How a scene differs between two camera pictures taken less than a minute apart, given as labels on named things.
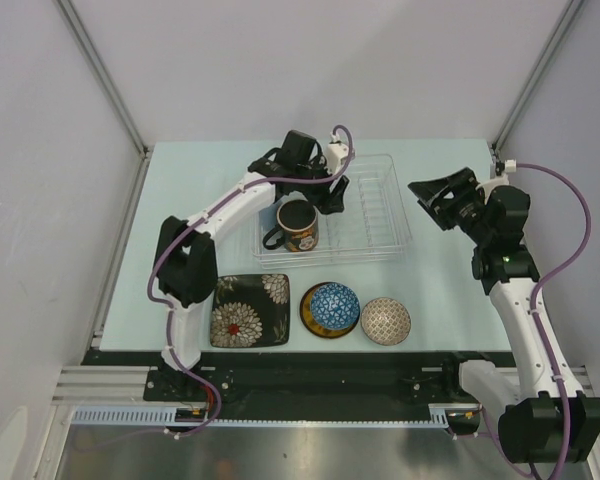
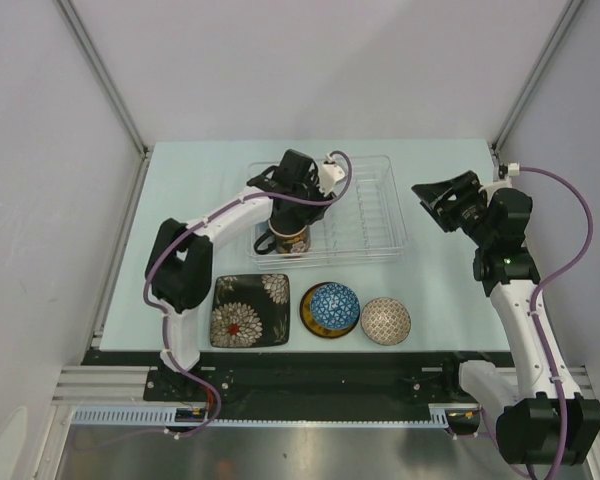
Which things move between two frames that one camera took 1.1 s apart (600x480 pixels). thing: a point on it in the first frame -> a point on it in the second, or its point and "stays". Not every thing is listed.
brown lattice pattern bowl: [385, 321] stays
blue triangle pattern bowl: [334, 306] stays
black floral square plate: [250, 310] stays
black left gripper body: [317, 170] -> [309, 190]
